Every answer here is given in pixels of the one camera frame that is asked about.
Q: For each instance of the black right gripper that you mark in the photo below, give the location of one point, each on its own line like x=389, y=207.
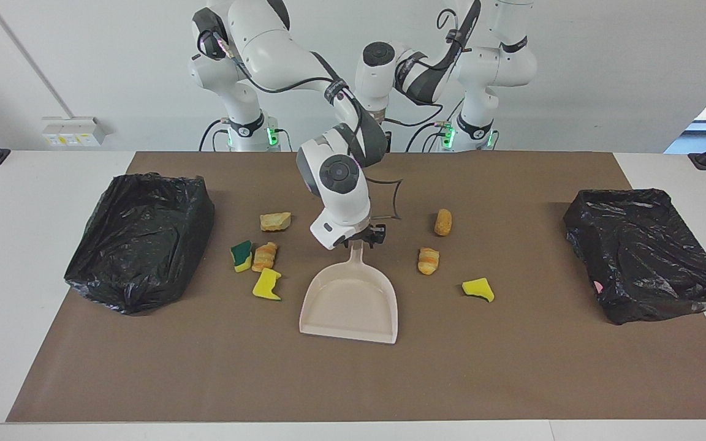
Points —
x=364, y=234

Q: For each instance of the beige plastic dustpan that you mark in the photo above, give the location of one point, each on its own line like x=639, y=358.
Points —
x=347, y=306

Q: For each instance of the notched yellow sponge piece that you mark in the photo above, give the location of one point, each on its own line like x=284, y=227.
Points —
x=265, y=286

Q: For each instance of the black bag lined bin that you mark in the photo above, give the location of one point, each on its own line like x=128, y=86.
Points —
x=138, y=245

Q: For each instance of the brown table mat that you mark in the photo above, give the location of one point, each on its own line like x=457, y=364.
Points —
x=353, y=380

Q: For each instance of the white wall socket box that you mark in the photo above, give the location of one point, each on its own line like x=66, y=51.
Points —
x=71, y=131

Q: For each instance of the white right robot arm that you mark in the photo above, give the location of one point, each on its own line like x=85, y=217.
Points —
x=279, y=49

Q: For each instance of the green yellow sponge piece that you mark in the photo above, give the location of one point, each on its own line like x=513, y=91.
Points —
x=241, y=254

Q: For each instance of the yellow sponge wedge green backing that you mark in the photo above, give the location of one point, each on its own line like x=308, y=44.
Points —
x=477, y=288

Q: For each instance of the white wall conduit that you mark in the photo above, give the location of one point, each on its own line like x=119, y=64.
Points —
x=8, y=30

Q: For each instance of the black bin with pink scrap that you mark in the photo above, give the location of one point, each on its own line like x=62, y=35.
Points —
x=641, y=257

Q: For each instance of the brown bread roll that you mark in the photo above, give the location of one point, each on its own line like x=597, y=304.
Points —
x=443, y=223

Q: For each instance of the orange striped croissant piece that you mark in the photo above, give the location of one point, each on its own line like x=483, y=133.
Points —
x=265, y=257
x=428, y=261

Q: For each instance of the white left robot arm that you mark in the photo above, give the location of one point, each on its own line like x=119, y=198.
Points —
x=494, y=67

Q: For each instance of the pale torn bread chunk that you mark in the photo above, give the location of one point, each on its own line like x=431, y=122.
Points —
x=274, y=222

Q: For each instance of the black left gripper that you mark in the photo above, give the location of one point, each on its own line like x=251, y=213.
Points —
x=387, y=141

